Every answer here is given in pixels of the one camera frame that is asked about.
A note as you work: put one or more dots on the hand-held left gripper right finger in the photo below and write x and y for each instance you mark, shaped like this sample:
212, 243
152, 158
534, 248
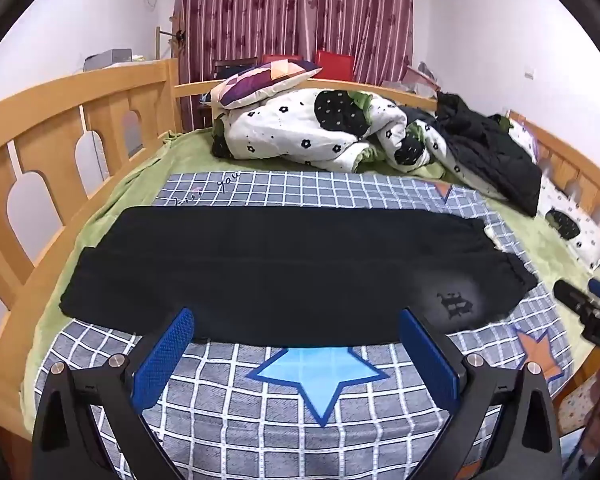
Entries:
427, 360

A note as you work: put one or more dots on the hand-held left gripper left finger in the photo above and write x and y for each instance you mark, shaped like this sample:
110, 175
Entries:
164, 357

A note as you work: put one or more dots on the black pants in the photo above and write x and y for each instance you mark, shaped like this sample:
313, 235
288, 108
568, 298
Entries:
280, 270

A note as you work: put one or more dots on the white floral pillow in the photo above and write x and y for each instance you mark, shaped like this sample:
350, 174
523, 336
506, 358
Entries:
585, 240

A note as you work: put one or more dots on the grey checked star blanket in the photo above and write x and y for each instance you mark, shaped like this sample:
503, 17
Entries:
230, 410

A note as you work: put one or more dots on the black jacket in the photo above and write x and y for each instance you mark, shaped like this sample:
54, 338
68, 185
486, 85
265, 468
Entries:
485, 160

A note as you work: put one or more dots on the green bed sheet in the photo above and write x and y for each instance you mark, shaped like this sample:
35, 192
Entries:
190, 155

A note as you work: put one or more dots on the white floral quilt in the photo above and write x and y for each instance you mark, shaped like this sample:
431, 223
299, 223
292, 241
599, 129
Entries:
280, 125

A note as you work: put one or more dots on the purple patterned pillow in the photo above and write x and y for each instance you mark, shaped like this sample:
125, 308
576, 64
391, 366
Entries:
260, 80

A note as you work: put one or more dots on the dark wooden chair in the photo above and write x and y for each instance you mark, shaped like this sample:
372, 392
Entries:
232, 66

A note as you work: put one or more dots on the grey box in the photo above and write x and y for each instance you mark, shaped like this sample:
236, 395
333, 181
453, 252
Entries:
109, 59

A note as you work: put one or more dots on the red chair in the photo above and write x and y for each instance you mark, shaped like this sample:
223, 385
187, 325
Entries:
335, 64
281, 58

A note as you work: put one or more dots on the wooden coat rack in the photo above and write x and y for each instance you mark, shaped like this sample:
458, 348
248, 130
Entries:
172, 40

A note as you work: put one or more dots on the maroon striped curtain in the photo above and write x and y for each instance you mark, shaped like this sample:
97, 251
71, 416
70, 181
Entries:
290, 10

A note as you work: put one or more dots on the wooden bed frame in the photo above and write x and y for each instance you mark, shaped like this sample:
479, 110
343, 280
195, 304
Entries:
45, 110

